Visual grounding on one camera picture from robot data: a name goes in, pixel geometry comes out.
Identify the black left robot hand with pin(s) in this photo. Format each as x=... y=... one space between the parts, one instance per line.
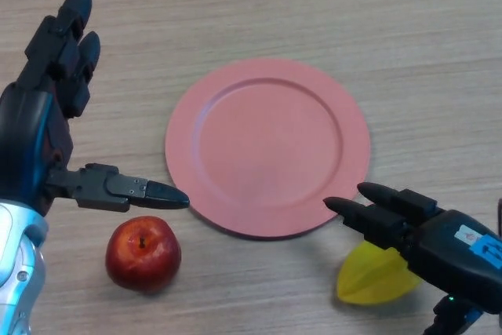
x=23 y=143

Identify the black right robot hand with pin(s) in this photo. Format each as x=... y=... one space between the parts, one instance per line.
x=455 y=256

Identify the yellow starfruit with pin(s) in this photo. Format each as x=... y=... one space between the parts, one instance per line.
x=372 y=284

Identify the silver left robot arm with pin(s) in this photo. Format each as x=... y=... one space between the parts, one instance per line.
x=17 y=272

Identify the pink round plate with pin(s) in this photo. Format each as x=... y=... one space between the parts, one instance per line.
x=266 y=150

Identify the red apple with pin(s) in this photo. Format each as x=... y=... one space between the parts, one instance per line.
x=143 y=256

